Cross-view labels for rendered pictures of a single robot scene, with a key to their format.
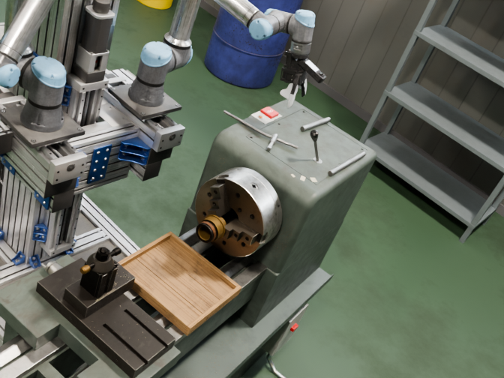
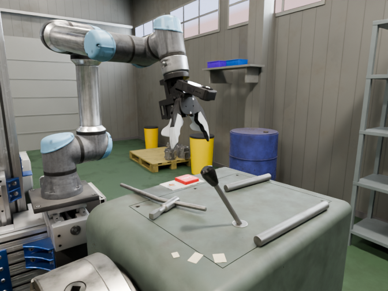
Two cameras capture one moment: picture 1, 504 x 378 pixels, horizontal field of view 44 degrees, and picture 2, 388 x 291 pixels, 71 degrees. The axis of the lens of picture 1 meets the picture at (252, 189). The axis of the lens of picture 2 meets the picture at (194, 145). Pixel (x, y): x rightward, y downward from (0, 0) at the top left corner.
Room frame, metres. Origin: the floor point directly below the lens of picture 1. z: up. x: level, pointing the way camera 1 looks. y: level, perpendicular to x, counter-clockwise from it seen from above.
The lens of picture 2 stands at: (1.57, -0.36, 1.57)
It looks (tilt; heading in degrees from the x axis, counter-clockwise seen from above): 12 degrees down; 26
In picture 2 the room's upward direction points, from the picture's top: straight up
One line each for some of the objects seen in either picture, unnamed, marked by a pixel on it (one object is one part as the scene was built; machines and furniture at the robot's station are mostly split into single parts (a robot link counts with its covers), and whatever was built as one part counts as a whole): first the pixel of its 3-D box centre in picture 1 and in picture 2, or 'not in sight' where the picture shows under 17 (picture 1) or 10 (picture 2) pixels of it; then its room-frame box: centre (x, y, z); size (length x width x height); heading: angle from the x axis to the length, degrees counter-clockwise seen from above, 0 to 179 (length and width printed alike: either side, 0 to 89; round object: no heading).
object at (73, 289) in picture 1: (100, 287); not in sight; (1.35, 0.33, 1.00); 0.20 x 0.10 x 0.05; 157
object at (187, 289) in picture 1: (178, 280); not in sight; (1.62, 0.12, 0.88); 0.36 x 0.30 x 0.04; 67
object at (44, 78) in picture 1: (46, 79); not in sight; (1.84, 0.81, 1.33); 0.13 x 0.12 x 0.14; 82
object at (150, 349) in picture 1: (105, 314); not in sight; (1.30, 0.28, 0.95); 0.43 x 0.18 x 0.04; 67
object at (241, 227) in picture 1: (244, 233); not in sight; (1.76, -0.03, 1.09); 0.12 x 0.11 x 0.05; 67
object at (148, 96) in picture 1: (148, 86); (61, 180); (2.27, 0.56, 1.21); 0.15 x 0.15 x 0.10
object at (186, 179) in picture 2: (269, 113); (186, 180); (2.36, 0.05, 1.26); 0.06 x 0.06 x 0.02; 67
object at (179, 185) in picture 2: (265, 121); (182, 190); (2.34, 0.06, 1.23); 0.13 x 0.08 x 0.06; 157
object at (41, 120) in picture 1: (43, 109); not in sight; (1.83, 0.80, 1.21); 0.15 x 0.15 x 0.10
